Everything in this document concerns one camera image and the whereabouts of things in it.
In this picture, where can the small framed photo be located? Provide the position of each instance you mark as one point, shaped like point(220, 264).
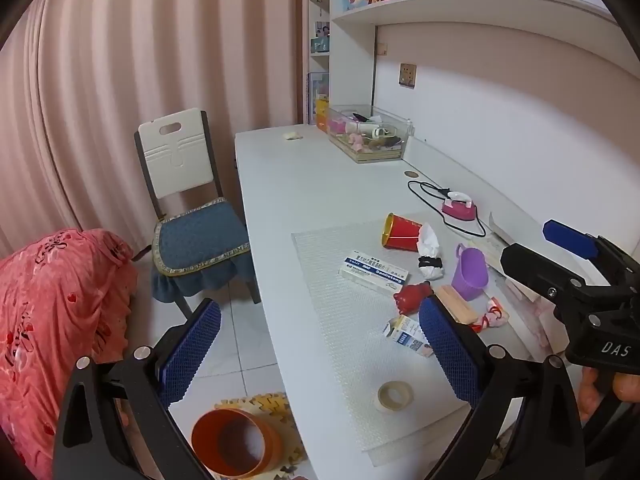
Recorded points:
point(320, 37)

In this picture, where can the person's right hand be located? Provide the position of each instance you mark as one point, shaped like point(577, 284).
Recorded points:
point(590, 400)

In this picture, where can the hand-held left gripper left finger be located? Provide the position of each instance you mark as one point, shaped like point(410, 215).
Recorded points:
point(192, 350)

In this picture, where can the white wall shelf unit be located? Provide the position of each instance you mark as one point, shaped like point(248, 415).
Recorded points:
point(450, 6)

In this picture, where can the blue seat cushion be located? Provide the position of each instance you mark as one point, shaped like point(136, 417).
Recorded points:
point(200, 235)

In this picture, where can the pink mini iron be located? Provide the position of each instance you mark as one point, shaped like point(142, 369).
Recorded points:
point(460, 210)

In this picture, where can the clear tape roll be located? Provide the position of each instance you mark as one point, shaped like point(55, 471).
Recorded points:
point(382, 400)

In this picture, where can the pink printed blanket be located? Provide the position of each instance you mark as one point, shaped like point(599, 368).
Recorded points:
point(45, 310)

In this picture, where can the red white wrapper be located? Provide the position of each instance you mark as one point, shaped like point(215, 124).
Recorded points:
point(492, 317)

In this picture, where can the white blue medicine box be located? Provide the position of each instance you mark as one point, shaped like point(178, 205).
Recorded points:
point(372, 272)

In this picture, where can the purple ribbed cup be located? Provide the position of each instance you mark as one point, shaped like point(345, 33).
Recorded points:
point(470, 275)

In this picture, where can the upright books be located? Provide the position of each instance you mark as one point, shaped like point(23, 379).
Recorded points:
point(317, 97)

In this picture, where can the pink curtain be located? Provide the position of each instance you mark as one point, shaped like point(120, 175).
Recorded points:
point(125, 60)

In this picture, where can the small blue white carton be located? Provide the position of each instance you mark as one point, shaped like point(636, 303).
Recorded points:
point(407, 332)

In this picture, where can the wooden block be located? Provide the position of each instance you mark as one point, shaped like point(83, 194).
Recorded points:
point(457, 305)

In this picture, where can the small wall switch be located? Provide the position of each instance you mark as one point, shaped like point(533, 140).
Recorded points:
point(382, 48)

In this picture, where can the small white eraser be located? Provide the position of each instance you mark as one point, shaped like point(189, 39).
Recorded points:
point(291, 135)

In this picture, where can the red paper cup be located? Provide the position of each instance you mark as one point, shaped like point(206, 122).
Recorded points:
point(402, 235)

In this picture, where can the clear textured desk mat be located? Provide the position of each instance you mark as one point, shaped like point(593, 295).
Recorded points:
point(340, 335)

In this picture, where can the wall power socket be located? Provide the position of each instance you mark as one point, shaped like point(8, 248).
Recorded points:
point(407, 75)

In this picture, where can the clear plastic storage box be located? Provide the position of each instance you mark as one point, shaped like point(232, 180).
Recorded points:
point(370, 147)

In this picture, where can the white tissue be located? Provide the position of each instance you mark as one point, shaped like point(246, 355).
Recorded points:
point(430, 246)

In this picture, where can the orange round bin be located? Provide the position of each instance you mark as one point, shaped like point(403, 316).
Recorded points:
point(274, 440)

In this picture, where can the white wooden chair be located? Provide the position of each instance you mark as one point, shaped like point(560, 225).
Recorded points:
point(175, 160)

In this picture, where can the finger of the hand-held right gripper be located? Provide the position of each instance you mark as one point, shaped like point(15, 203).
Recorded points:
point(535, 267)
point(567, 237)

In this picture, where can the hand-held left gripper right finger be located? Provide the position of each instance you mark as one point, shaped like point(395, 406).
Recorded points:
point(450, 355)

